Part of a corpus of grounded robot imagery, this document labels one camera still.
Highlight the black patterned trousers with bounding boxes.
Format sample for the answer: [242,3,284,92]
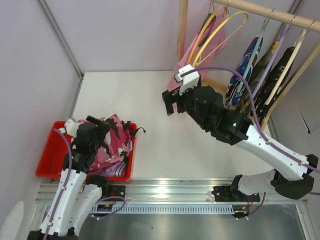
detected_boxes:
[255,46,295,126]

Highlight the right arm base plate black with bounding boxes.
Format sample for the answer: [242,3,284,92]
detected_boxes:
[211,185,261,203]

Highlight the olive camouflage trousers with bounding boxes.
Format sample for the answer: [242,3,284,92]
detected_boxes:
[236,40,279,115]

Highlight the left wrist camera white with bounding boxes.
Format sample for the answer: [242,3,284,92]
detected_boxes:
[53,118,82,137]

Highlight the mint green hanger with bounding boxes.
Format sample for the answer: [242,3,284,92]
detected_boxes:
[238,18,269,83]

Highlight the yellow hanger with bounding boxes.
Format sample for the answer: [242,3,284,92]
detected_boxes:
[187,6,249,68]

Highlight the pink camouflage trousers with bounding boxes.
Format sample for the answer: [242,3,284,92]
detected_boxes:
[88,114,145,176]

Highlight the plain pink garment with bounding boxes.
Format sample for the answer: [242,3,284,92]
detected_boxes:
[166,12,229,92]

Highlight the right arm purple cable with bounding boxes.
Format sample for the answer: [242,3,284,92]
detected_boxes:
[179,66,320,196]

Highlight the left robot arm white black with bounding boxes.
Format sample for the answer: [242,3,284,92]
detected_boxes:
[27,115,117,240]

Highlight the wooden clothes rack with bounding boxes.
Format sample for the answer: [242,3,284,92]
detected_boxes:
[178,0,320,130]

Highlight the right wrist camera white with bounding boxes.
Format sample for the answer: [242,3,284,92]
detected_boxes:
[174,64,200,96]

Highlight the orange hanger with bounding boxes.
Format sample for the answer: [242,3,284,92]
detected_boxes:
[186,5,228,65]

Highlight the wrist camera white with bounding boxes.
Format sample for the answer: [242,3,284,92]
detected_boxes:
[174,64,200,96]
[53,118,82,137]

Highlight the cream hanger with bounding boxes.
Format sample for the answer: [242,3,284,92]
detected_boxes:
[265,29,307,106]

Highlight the red plastic bin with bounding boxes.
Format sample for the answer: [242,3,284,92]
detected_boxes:
[35,121,136,182]

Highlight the aluminium mounting rail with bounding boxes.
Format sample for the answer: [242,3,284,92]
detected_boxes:
[35,178,308,205]

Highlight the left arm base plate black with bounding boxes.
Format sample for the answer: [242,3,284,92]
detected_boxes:
[107,185,126,198]

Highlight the white slotted cable duct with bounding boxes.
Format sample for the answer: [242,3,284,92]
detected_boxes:
[46,204,238,215]

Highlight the purple hanger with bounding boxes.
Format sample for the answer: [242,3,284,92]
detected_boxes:
[252,23,290,99]

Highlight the blue patterned trousers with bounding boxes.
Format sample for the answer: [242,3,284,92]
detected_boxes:
[224,36,264,110]

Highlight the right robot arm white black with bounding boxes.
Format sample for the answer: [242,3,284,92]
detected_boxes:
[162,86,319,201]

